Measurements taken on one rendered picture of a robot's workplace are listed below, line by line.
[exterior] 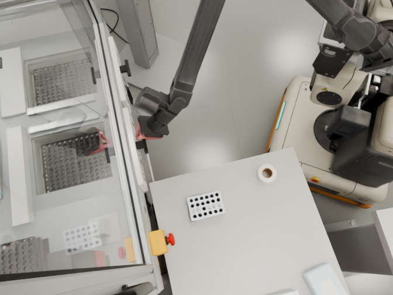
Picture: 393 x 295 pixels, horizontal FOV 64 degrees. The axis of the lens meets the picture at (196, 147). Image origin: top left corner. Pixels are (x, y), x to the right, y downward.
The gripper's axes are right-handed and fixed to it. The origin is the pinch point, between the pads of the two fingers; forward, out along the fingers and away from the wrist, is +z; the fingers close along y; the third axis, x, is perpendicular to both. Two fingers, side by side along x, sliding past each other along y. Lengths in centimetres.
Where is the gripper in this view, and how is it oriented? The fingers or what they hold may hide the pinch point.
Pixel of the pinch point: (142, 137)
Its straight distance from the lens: 111.9
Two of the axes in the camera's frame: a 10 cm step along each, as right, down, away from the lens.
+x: 2.6, 9.1, -3.3
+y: -7.8, 0.0, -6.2
